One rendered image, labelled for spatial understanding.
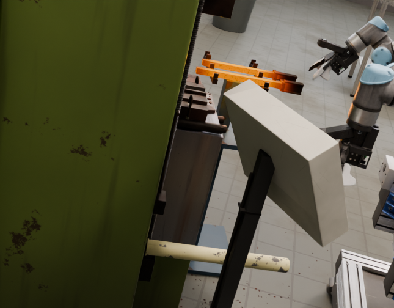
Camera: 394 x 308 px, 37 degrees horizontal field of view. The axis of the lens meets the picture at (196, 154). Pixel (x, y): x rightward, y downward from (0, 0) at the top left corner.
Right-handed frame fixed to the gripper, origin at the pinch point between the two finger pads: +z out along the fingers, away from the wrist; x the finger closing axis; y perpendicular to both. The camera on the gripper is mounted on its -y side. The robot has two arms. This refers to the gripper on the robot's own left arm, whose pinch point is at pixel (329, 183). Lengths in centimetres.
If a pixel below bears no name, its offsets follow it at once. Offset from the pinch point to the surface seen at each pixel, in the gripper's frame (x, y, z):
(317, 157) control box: -39.9, -10.7, -23.5
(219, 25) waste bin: 536, -93, 90
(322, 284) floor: 88, 28, 93
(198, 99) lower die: 21.6, -43.5, -5.7
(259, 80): 76, -27, 0
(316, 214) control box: -35.6, -6.4, -8.4
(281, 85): 78, -18, 0
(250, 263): -3.6, -14.7, 30.8
